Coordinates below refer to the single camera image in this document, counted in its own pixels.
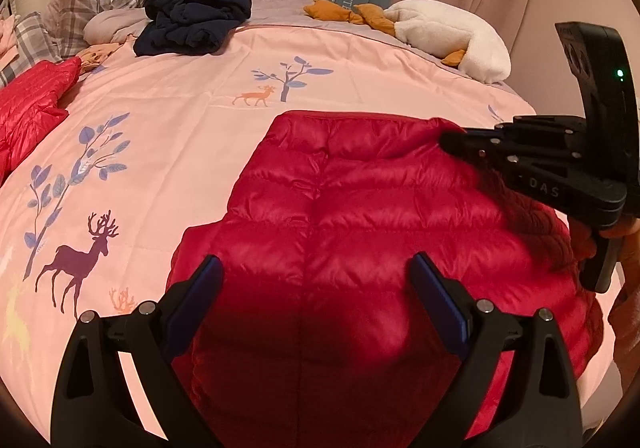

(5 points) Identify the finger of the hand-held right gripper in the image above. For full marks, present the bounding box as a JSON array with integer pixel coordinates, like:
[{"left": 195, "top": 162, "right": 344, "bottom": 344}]
[
  {"left": 492, "top": 115, "right": 588, "bottom": 143},
  {"left": 439, "top": 128, "right": 556, "bottom": 179}
]

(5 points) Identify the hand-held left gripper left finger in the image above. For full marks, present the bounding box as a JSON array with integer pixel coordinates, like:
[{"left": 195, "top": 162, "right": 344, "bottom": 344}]
[{"left": 50, "top": 254, "right": 226, "bottom": 448}]

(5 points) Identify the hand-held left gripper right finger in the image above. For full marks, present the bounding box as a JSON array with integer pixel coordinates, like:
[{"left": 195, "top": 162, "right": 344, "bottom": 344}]
[{"left": 409, "top": 251, "right": 585, "bottom": 448}]

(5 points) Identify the red down jacket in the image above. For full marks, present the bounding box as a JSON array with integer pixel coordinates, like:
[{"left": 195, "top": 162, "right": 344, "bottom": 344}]
[
  {"left": 0, "top": 57, "right": 83, "bottom": 186},
  {"left": 170, "top": 111, "right": 606, "bottom": 448}
]

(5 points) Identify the person's right forearm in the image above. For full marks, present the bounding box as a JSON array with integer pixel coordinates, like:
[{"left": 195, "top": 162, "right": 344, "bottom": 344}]
[{"left": 607, "top": 273, "right": 640, "bottom": 381}]

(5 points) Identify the person's right hand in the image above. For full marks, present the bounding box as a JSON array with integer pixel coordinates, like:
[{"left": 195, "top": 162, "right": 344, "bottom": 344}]
[{"left": 597, "top": 215, "right": 640, "bottom": 243}]

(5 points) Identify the white plush goose toy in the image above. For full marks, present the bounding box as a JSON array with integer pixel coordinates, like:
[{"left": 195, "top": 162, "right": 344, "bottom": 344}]
[{"left": 304, "top": 0, "right": 512, "bottom": 83}]

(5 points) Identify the pink printed bedspread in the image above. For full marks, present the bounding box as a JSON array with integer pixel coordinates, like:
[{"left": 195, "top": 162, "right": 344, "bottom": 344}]
[{"left": 0, "top": 21, "right": 621, "bottom": 448}]

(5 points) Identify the small peach cloth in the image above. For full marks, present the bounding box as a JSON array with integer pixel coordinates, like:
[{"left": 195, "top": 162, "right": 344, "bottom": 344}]
[{"left": 79, "top": 42, "right": 124, "bottom": 74}]

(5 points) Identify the navy blue garment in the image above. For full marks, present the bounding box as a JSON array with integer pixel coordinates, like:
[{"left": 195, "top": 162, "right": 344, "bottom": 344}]
[{"left": 134, "top": 0, "right": 252, "bottom": 57}]

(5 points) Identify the pink cloth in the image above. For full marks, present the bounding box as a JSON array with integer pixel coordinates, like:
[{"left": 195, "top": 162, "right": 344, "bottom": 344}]
[{"left": 0, "top": 16, "right": 21, "bottom": 54}]

